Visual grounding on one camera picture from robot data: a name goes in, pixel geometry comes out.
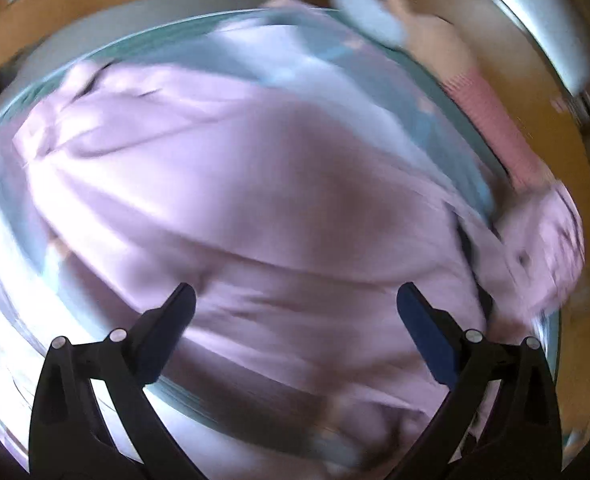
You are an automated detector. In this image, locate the large pink garment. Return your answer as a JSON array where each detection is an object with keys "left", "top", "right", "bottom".
[{"left": 12, "top": 0, "right": 587, "bottom": 471}]

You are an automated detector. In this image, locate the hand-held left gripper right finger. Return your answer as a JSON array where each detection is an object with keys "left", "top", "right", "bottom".
[{"left": 385, "top": 282, "right": 563, "bottom": 480}]

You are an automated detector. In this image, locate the light blue cushion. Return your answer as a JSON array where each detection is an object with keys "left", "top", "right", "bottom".
[{"left": 324, "top": 0, "right": 409, "bottom": 47}]

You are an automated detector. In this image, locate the window with grey blinds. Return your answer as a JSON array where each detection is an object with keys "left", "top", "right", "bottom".
[{"left": 462, "top": 0, "right": 590, "bottom": 100}]

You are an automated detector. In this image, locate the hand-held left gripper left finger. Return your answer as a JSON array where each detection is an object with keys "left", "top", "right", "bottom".
[{"left": 27, "top": 282, "right": 212, "bottom": 480}]

